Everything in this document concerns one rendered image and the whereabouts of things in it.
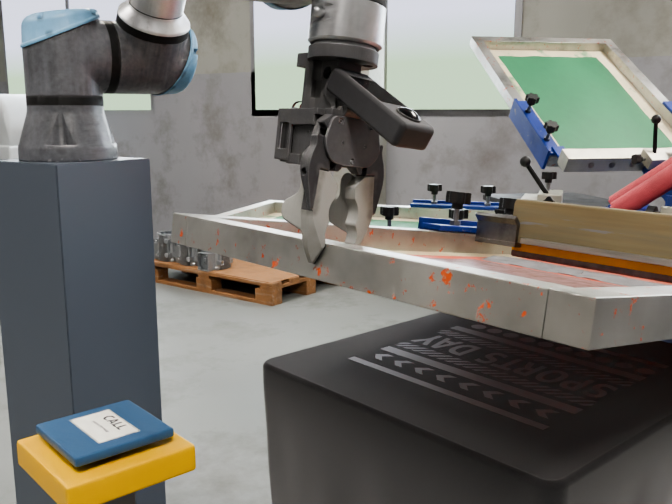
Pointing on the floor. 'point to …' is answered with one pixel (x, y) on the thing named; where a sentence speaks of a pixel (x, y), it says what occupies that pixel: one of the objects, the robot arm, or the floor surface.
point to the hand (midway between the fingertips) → (336, 252)
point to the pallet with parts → (243, 271)
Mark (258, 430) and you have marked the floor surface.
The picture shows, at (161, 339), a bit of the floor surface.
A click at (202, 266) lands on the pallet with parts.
